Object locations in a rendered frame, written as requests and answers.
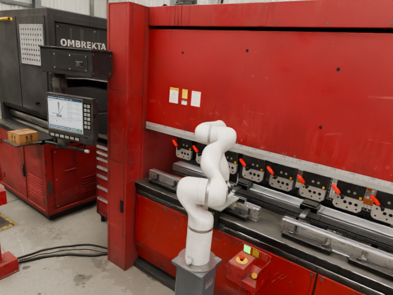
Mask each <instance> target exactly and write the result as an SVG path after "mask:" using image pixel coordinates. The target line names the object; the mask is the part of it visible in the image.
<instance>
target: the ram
mask: <svg viewBox="0 0 393 295"><path fill-rule="evenodd" d="M170 87H173V88H179V89H178V103H173V102H170ZM182 89H185V90H188V95H187V99H185V98H182ZM192 91H199V92H201V102H200V107H194V106H191V94H192ZM182 100H186V101H187V104H186V105H184V104H181V103H182ZM146 121H147V122H152V123H155V124H159V125H164V126H168V127H171V128H175V129H180V130H183V131H187V132H192V133H195V128H196V127H197V126H198V125H200V124H202V123H204V122H215V121H223V122H224V123H225V125H226V127H229V128H232V129H234V130H235V132H236V135H237V139H236V144H239V145H243V146H248V147H251V148H255V149H260V150H264V151H267V152H271V153H276V154H279V155H284V156H288V157H293V158H296V159H300V160H304V161H307V162H312V163H316V164H321V165H324V166H328V167H332V168H335V169H340V170H344V171H349V172H352V173H356V174H360V175H364V176H368V177H372V178H375V179H380V180H384V181H388V182H392V183H393V33H353V32H285V31H250V30H181V29H150V31H149V63H148V80H147V113H146ZM229 150H230V151H233V152H237V153H241V154H244V155H248V156H252V157H256V158H259V159H263V160H268V161H270V162H274V163H278V164H283V165H286V166H289V167H294V168H296V169H301V170H304V171H309V172H311V173H316V174H320V175H323V176H327V177H331V178H334V179H338V180H342V181H346V182H349V183H353V184H357V185H360V186H364V187H368V188H372V189H375V190H380V191H383V192H386V193H390V194H393V188H389V187H384V186H380V185H377V184H373V183H369V182H366V181H361V180H357V179H353V178H350V177H346V176H341V175H338V174H334V173H330V172H327V171H323V170H319V169H314V168H311V167H307V166H303V165H300V164H296V163H291V162H287V161H284V160H280V159H276V158H273V157H268V156H265V155H260V154H257V153H253V152H249V151H246V150H241V149H237V148H234V147H232V148H231V149H229Z"/></svg>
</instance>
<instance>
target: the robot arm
mask: <svg viewBox="0 0 393 295"><path fill-rule="evenodd" d="M195 137H196V139H197V140H199V141H200V142H204V143H211V144H210V145H208V146H206V147H205V148H204V150H203V152H202V156H201V170H202V172H203V173H204V175H206V177H207V178H209V179H203V178H199V177H184V178H182V179H181V180H180V181H179V182H178V185H177V191H176V192H177V197H178V199H179V201H180V203H181V205H182V206H183V207H184V208H185V210H186V212H187V213H188V229H187V243H186V248H185V249H183V250H182V251H181V252H180V253H179V254H178V263H179V264H180V266H181V267H182V268H184V269H185V270H187V271H189V272H193V273H205V272H208V271H210V270H212V269H213V268H214V267H215V266H216V256H215V255H214V253H213V252H211V242H212V232H213V215H212V214H211V213H210V212H209V211H207V210H206V209H204V208H203V207H202V206H200V205H206V206H210V207H221V206H223V205H224V204H225V203H226V202H227V198H228V195H229V194H230V191H232V190H233V189H232V188H230V184H229V175H230V170H229V165H228V162H227V160H226V158H225V152H226V151H228V150H229V149H231V148H232V147H233V146H234V145H235V143H236V139H237V135H236V132H235V130H234V129H232V128H229V127H226V125H225V123H224V122H223V121H215V122H204V123H202V124H200V125H198V126H197V127H196V128H195Z"/></svg>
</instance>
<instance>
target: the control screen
mask: <svg viewBox="0 0 393 295"><path fill-rule="evenodd" d="M47 100H48V111H49V127H51V128H57V129H62V130H66V131H72V132H77V133H83V128H82V101H81V100H74V99H69V98H62V97H55V96H51V95H48V96H47ZM55 119H58V122H55Z"/></svg>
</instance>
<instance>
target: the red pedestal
mask: <svg viewBox="0 0 393 295"><path fill-rule="evenodd" d="M5 204H7V199H6V190H4V189H3V188H1V187H0V206H1V205H5ZM18 271H20V270H19V265H18V258H16V257H15V256H14V255H13V254H12V253H10V251H7V252H5V253H3V254H2V253H1V243H0V280H2V279H4V278H6V277H8V276H10V275H12V274H14V273H16V272H18Z"/></svg>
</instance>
